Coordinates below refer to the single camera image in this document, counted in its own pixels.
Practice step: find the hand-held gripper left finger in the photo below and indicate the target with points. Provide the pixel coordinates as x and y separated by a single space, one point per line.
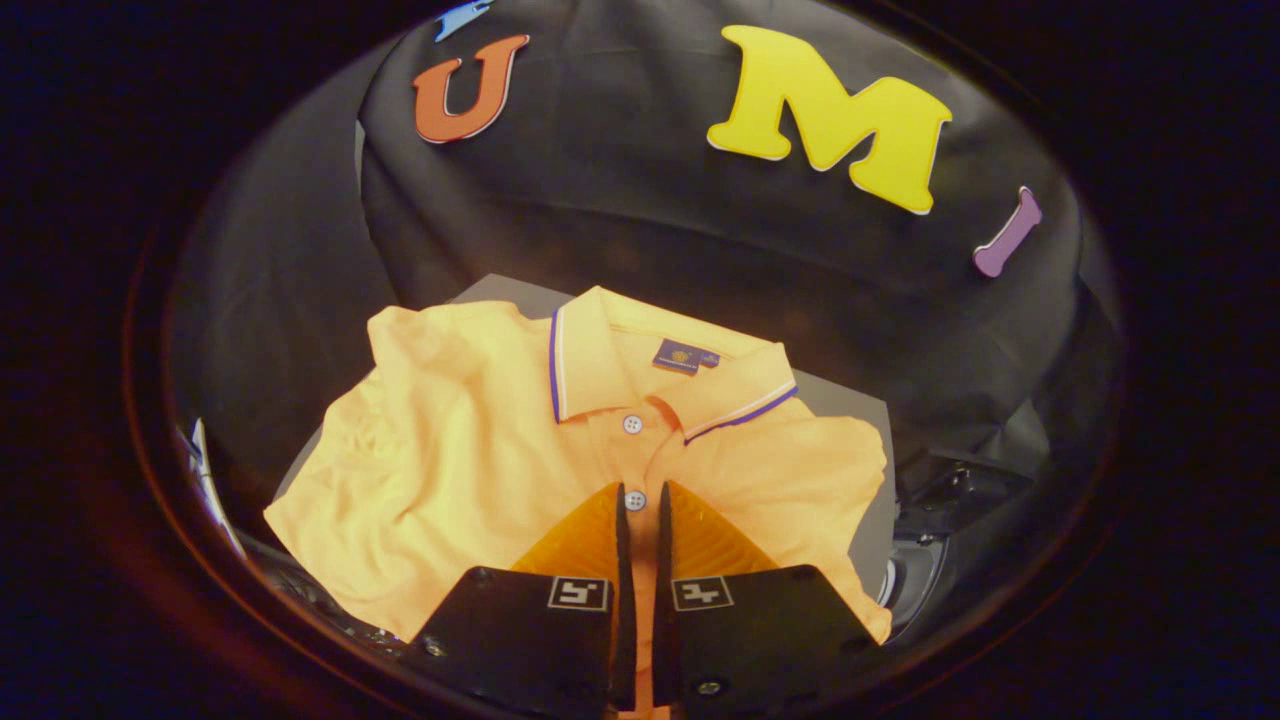
530 650

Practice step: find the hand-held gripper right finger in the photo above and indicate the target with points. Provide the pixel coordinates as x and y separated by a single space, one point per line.
750 640

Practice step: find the orange polo shirt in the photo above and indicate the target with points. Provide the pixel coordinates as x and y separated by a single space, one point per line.
450 470

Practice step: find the dark grey washing machine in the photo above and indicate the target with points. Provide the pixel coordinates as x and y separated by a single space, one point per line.
940 510

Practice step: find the grey cabinet with white door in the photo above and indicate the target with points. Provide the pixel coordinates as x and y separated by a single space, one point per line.
840 400

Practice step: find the black backdrop cloth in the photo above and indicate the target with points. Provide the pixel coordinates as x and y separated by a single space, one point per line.
620 200

